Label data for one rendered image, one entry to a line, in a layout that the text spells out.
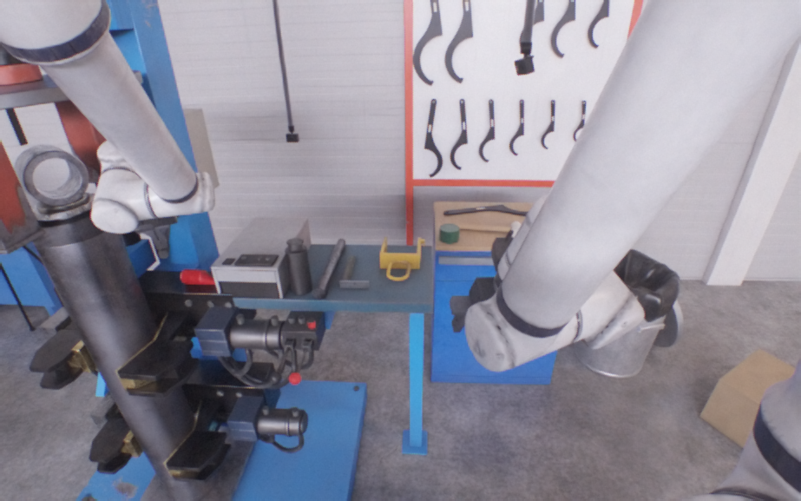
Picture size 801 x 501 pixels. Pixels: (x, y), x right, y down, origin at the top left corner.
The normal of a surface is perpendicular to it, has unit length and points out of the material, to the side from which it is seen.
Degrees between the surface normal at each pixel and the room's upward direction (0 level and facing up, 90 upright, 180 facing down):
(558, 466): 0
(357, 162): 90
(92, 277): 90
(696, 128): 109
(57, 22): 124
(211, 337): 90
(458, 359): 90
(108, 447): 0
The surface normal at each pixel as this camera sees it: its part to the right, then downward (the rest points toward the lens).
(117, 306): 0.82, 0.27
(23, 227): 1.00, 0.03
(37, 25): 0.48, 0.85
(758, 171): -0.06, 0.49
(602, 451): -0.01, -0.87
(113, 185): 0.11, -0.62
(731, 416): -0.88, 0.24
